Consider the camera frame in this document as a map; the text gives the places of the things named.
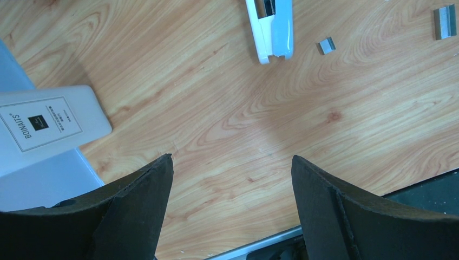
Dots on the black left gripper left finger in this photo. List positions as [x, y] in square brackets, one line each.
[121, 220]

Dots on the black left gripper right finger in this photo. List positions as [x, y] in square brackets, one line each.
[342, 221]

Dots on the small staple strip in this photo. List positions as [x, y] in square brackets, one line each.
[326, 46]

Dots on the light blue white stapler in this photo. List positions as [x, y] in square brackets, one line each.
[274, 34]

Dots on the medium staple strip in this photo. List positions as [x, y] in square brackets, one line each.
[445, 22]

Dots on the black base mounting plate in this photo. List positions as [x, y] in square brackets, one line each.
[438, 194]

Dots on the white bottle black cap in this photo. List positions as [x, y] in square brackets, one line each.
[38, 124]

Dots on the aluminium frame rail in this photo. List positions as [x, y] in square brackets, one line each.
[242, 251]

